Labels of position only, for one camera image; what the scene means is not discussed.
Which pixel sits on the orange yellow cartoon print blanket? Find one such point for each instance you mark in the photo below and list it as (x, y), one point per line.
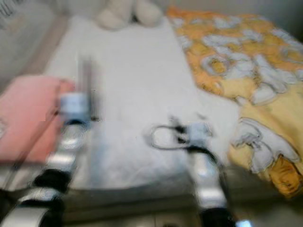
(232, 47)

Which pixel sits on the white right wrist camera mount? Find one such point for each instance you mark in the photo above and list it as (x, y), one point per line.
(200, 133)

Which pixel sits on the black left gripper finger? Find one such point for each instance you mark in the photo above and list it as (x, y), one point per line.
(83, 75)
(93, 78)

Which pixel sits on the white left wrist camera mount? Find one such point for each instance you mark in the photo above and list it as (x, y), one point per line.
(74, 104)

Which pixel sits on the grey pillow with black lettering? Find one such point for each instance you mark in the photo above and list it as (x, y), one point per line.
(23, 42)

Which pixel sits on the pink fleece blanket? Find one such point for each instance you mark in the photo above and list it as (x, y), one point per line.
(28, 113)

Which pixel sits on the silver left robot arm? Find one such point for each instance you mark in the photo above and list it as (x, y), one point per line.
(71, 146)

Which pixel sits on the white plush toy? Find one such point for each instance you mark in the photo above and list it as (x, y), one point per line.
(116, 16)

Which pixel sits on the grey bed frame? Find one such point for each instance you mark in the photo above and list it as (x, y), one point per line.
(147, 198)

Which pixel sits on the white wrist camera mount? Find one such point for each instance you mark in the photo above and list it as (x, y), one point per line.
(74, 104)
(200, 133)

